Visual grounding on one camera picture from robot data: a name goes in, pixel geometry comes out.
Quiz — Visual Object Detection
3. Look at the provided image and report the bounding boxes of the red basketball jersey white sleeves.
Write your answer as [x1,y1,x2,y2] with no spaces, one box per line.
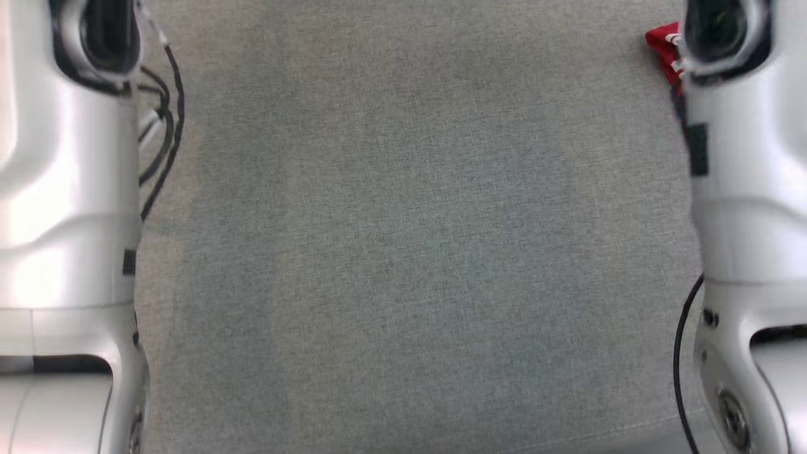
[644,22,688,86]

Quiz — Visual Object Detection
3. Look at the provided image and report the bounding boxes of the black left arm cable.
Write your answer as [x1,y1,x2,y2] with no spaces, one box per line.
[136,0,186,223]

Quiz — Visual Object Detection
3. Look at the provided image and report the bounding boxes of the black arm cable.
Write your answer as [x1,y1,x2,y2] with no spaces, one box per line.
[672,274,705,454]
[136,0,186,223]

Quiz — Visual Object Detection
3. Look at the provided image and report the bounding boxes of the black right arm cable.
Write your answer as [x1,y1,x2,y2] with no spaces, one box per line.
[672,274,705,454]

